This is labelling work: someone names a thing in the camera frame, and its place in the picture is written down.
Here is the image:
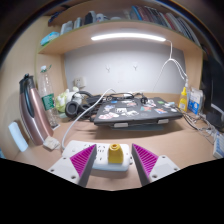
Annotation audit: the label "white power strip cable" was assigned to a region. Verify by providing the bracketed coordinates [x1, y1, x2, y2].
[60, 87, 116, 153]

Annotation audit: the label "black looped cable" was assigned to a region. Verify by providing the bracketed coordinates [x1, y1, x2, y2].
[96, 91, 149, 104]

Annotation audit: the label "white wall socket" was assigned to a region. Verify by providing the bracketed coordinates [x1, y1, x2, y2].
[73, 77, 84, 88]

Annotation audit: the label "pink thermos flask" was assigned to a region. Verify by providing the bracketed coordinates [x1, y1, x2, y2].
[18, 73, 54, 146]

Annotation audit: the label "white power strip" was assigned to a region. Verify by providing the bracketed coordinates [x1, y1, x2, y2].
[62, 139, 133, 173]

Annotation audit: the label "white flat oblong object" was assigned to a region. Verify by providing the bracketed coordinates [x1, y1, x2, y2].
[8, 121, 29, 153]

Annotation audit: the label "white light bar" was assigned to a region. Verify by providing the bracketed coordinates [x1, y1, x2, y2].
[90, 32, 167, 43]

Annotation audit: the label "white and green plush toy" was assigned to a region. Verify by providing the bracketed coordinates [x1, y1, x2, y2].
[54, 86, 83, 113]

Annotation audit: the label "white hanging cable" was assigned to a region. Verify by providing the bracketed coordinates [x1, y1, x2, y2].
[152, 39, 189, 93]

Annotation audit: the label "white keyboard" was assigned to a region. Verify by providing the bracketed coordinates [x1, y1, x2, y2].
[213, 131, 224, 159]

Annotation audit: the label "blue and white box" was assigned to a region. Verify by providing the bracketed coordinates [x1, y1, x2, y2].
[187, 87, 204, 116]

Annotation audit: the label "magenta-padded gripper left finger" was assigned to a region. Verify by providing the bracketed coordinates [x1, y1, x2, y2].
[47, 143, 98, 188]

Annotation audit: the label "yellow charger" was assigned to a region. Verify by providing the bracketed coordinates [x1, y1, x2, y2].
[107, 143, 125, 165]

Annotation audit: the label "black laptop with stickers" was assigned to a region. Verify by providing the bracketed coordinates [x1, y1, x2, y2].
[93, 96, 184, 127]

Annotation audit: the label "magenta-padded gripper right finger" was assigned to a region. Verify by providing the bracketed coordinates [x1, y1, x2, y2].
[131, 143, 181, 187]

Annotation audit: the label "clear plastic water bottle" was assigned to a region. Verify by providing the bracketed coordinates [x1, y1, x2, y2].
[38, 64, 61, 129]

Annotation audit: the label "black headphones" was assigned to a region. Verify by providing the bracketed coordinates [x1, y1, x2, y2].
[64, 90, 98, 118]

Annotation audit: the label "yellow bottle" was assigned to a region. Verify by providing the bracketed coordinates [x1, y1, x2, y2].
[178, 86, 189, 113]

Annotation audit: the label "grey laptop stand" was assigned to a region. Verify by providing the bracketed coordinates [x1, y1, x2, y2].
[111, 118, 170, 132]

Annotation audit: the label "white crumpled paper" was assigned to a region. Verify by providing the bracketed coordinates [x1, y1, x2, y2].
[43, 135, 61, 151]

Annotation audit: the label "black monitor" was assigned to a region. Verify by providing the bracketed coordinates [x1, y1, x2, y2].
[201, 56, 224, 131]

